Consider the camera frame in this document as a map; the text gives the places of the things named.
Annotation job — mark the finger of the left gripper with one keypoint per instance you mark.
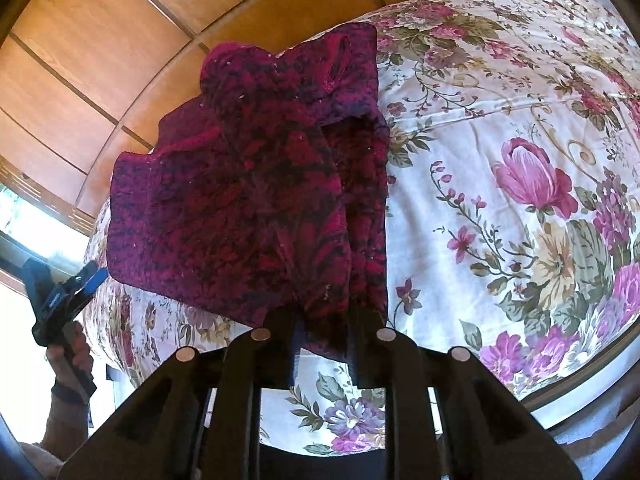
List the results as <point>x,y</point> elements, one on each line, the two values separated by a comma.
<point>77,291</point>

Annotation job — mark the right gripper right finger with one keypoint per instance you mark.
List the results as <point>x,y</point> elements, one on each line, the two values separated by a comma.
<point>446,414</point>

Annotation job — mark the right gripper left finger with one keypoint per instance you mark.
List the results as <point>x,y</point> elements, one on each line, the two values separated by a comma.
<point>197,416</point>

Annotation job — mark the maroon floral knit sweater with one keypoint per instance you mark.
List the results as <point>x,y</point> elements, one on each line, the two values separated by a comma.
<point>267,188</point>

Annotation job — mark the person's left hand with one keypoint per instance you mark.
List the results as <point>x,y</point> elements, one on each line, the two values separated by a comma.
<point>72,363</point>

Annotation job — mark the floral bedspread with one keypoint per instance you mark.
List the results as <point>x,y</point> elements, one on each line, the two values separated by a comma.
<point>512,218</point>

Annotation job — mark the bed frame edge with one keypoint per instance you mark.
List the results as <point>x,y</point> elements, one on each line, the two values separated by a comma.
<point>591,422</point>

